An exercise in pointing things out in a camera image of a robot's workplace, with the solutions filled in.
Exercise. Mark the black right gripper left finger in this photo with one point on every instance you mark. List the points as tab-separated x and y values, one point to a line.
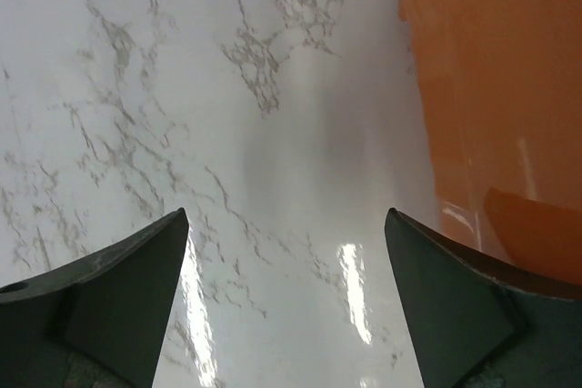
99	321

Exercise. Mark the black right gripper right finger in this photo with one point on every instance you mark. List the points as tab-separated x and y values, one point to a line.
475	321

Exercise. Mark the orange plastic basket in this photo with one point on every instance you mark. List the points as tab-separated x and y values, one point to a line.
500	83

